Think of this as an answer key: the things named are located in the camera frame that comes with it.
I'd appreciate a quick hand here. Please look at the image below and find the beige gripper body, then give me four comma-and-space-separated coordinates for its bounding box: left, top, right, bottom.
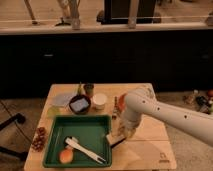
117, 122, 136, 139

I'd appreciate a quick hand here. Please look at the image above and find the wooden felt eraser block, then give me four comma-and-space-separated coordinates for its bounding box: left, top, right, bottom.
106, 134, 126, 148

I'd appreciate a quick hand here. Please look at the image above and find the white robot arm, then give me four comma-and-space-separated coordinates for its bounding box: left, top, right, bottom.
121, 87, 213, 147

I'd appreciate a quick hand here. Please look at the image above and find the green plastic tray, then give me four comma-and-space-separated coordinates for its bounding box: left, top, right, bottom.
43, 115, 112, 168

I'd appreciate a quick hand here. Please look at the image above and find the orange ceramic bowl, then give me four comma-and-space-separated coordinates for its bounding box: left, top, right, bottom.
118, 94, 126, 112

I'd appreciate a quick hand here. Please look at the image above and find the wooden folding table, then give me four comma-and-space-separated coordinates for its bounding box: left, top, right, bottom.
24, 83, 177, 171

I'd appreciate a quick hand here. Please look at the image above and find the white cup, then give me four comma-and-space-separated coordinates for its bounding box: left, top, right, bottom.
92, 93, 107, 110

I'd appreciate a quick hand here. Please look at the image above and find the dark bowl with blue sponge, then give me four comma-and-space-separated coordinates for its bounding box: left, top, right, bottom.
69, 95, 91, 115

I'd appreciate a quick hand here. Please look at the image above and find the small dark cup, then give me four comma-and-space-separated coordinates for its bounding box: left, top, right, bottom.
83, 83, 94, 97

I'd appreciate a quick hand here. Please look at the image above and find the white plastic fork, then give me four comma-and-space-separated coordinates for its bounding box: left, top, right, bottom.
65, 137, 106, 164

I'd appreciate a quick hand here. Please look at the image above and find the small yellow-green bottle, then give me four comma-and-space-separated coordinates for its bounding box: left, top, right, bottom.
77, 82, 83, 95

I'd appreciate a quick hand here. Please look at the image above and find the orange round fruit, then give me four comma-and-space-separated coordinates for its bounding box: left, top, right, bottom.
59, 149, 73, 164

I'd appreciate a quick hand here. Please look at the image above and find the clear plastic lid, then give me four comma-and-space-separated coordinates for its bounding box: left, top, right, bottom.
51, 92, 75, 107

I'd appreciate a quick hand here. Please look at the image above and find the pale green coaster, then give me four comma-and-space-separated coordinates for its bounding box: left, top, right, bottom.
47, 106, 60, 118

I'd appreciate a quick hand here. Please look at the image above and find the brown grape bunch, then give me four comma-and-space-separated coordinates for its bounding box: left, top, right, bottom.
32, 127, 46, 152

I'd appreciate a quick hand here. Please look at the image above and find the black stand leg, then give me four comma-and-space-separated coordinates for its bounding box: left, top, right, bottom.
0, 113, 28, 161

